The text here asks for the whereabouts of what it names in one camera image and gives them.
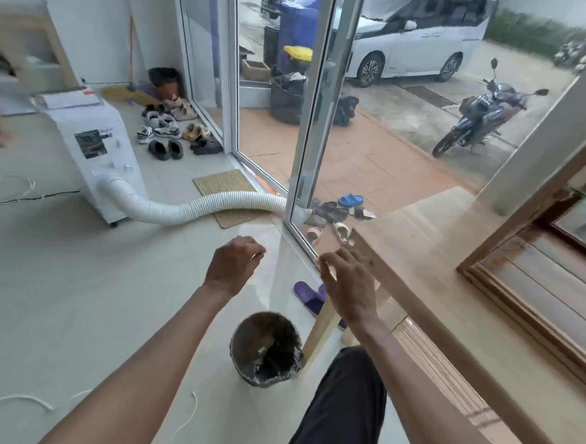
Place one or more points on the person's left hand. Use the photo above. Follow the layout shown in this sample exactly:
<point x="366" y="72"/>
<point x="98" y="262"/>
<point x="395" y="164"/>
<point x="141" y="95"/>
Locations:
<point x="230" y="267"/>

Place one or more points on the person's right hand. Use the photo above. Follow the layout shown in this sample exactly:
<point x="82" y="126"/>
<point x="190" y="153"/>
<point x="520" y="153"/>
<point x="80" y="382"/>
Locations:
<point x="351" y="290"/>

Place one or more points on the person's left fingers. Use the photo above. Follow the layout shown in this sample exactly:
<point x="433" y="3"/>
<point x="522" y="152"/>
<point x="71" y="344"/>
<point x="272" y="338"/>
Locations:
<point x="249" y="246"/>

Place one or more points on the person's right thumb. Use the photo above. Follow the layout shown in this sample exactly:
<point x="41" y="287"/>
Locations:
<point x="327" y="268"/>

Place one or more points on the person's right forearm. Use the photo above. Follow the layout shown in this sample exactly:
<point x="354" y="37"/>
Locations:
<point x="425" y="406"/>

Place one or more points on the person's left forearm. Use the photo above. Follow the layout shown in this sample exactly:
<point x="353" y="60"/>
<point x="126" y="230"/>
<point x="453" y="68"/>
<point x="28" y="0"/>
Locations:
<point x="145" y="374"/>

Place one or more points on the purple slipper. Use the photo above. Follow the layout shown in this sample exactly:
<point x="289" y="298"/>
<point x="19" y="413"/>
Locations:
<point x="310" y="295"/>

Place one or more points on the woven brown doormat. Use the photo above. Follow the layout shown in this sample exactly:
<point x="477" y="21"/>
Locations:
<point x="229" y="195"/>

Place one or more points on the cluster of outdoor sandals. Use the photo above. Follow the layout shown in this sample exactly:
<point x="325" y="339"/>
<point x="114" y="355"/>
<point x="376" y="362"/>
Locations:
<point x="338" y="214"/>

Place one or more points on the dirty dark bucket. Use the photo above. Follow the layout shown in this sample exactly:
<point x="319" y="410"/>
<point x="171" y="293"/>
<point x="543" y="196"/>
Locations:
<point x="265" y="351"/>

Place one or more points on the row of assorted shoes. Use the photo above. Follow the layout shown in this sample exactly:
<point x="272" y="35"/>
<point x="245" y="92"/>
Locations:
<point x="177" y="128"/>

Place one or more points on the person's black trouser leg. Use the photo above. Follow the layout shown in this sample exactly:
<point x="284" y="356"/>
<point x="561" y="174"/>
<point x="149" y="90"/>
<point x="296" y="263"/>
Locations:
<point x="343" y="410"/>

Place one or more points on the black trash bin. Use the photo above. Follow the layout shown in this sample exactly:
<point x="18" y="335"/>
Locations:
<point x="286" y="100"/>

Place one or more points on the light wooden table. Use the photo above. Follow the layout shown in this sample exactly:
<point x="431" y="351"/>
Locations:
<point x="474" y="329"/>

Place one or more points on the black bag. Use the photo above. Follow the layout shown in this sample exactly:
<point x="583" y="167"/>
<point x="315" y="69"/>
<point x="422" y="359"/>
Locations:
<point x="347" y="109"/>

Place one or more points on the brown planter box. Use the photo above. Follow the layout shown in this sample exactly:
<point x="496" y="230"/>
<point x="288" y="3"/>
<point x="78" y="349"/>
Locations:
<point x="255" y="70"/>

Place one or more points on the reddish brown bucket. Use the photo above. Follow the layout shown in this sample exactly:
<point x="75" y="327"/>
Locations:
<point x="165" y="85"/>

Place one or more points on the white portable air conditioner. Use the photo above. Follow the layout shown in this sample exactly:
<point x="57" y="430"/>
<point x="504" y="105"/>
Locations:
<point x="92" y="145"/>

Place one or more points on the blue bin with yellow lid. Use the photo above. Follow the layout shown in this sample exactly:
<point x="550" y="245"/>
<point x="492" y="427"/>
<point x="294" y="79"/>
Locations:
<point x="297" y="36"/>

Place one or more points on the blue red motorcycle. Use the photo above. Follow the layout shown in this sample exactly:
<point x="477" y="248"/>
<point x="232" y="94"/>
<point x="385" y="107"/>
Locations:
<point x="482" y="117"/>

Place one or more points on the white paper sheets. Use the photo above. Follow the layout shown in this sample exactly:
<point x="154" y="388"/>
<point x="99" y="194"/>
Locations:
<point x="65" y="99"/>

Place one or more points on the white car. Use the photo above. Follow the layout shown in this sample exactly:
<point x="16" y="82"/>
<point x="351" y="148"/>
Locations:
<point x="281" y="0"/>

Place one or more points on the white van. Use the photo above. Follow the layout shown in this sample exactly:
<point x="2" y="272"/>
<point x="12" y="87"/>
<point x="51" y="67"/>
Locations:
<point x="413" y="36"/>

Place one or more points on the wooden shelf unit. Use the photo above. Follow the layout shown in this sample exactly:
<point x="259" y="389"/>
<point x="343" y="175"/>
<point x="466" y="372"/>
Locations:
<point x="34" y="40"/>

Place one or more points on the green hedge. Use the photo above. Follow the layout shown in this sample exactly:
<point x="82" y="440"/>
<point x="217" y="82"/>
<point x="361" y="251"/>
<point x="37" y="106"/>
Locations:
<point x="537" y="31"/>

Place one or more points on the parked grey scooter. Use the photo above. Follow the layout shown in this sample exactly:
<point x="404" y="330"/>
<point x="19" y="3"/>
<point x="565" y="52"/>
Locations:
<point x="570" y="50"/>

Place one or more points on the aluminium glass door frame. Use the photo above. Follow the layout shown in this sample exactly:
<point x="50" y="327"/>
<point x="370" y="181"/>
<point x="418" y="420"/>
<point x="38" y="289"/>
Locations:
<point x="324" y="107"/>

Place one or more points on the brown wooden window frame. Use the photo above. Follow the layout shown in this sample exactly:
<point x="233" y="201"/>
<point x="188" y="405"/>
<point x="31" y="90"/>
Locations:
<point x="547" y="274"/>

